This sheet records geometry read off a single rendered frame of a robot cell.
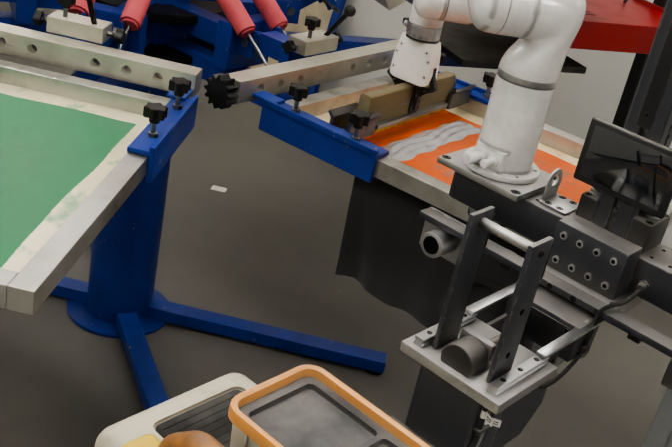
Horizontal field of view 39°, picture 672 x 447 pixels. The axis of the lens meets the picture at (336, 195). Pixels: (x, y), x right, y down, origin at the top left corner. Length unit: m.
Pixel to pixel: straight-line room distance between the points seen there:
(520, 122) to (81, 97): 0.94
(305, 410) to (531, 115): 0.62
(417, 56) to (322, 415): 1.14
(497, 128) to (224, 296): 1.84
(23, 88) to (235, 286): 1.42
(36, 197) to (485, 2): 0.78
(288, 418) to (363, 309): 2.18
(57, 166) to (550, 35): 0.86
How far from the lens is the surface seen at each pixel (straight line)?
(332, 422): 1.13
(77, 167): 1.74
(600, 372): 3.37
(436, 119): 2.29
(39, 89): 2.06
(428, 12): 2.00
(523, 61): 1.49
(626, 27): 3.12
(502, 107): 1.51
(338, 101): 2.20
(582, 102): 4.18
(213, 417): 1.26
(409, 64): 2.12
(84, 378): 2.80
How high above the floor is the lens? 1.70
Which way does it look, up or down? 25 degrees down
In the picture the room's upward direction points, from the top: 12 degrees clockwise
